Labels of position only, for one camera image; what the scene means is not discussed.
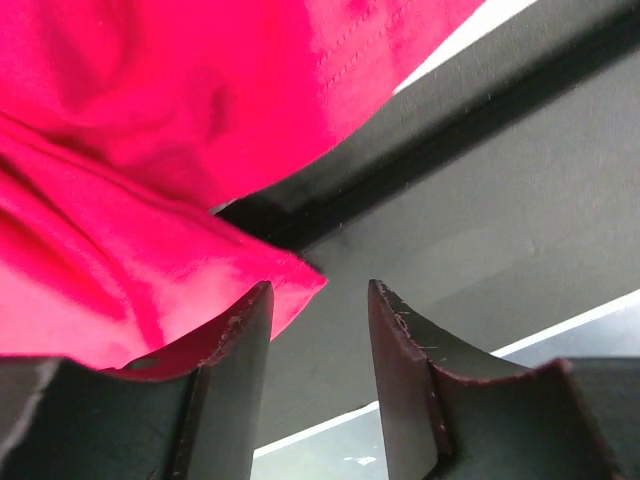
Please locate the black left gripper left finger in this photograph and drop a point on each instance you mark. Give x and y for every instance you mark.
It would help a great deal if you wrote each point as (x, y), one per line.
(186, 411)

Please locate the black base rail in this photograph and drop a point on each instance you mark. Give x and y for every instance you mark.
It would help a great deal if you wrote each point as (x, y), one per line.
(498, 195)

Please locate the crimson red t shirt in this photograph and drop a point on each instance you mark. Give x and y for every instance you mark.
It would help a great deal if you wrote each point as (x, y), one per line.
(125, 123)

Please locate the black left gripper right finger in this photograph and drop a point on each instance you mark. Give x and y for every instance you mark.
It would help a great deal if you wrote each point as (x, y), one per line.
(450, 410)

